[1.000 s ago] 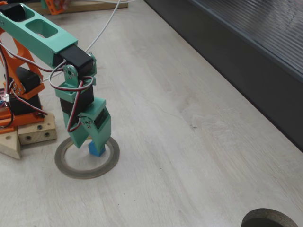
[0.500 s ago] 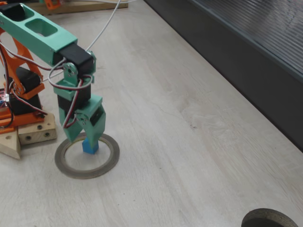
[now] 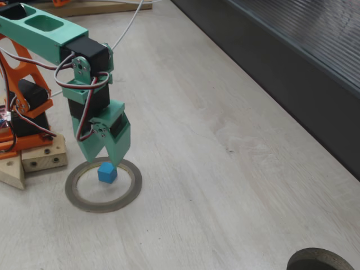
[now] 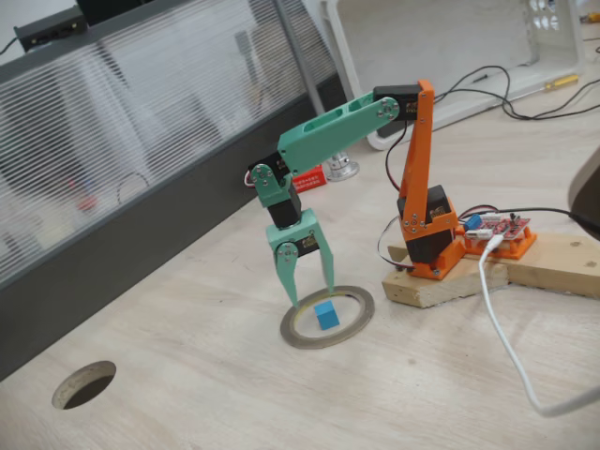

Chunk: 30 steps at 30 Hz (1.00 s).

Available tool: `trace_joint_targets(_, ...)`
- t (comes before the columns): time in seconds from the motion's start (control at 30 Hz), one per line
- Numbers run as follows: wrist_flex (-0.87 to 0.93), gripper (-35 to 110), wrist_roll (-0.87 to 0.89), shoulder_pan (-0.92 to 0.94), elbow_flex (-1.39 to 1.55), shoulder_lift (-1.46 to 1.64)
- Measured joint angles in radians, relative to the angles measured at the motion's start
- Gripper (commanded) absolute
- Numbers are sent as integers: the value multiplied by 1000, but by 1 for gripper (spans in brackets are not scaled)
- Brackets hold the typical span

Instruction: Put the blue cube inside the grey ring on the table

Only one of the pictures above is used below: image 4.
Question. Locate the green gripper black servo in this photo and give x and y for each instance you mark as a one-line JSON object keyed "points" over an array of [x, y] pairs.
{"points": [[300, 238]]}

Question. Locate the grey desk partition panel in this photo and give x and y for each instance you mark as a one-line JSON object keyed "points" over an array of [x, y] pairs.
{"points": [[117, 117]]}

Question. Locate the pale wooden plank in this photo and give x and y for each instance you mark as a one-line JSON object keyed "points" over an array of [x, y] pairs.
{"points": [[553, 267]]}

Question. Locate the red controller board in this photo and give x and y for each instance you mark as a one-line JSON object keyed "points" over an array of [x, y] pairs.
{"points": [[506, 227]]}

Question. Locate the small blue cube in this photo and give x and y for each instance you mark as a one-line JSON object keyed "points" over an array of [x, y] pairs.
{"points": [[325, 316]]}

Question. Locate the grey rounded object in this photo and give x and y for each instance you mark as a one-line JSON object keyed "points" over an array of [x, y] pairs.
{"points": [[588, 187]]}

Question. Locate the yellow tool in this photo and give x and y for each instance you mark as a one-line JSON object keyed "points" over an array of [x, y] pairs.
{"points": [[590, 17]]}

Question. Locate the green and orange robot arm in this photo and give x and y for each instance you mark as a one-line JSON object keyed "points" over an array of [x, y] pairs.
{"points": [[337, 129]]}

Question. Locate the wooden base block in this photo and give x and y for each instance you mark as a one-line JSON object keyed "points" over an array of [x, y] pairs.
{"points": [[436, 293]]}

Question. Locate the black box device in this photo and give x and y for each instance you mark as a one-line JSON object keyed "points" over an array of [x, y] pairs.
{"points": [[51, 25]]}

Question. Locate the red printed box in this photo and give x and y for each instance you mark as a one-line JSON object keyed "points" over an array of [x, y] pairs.
{"points": [[311, 180]]}

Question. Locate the silver metal coupling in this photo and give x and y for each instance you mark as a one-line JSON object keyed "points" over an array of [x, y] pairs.
{"points": [[342, 171]]}

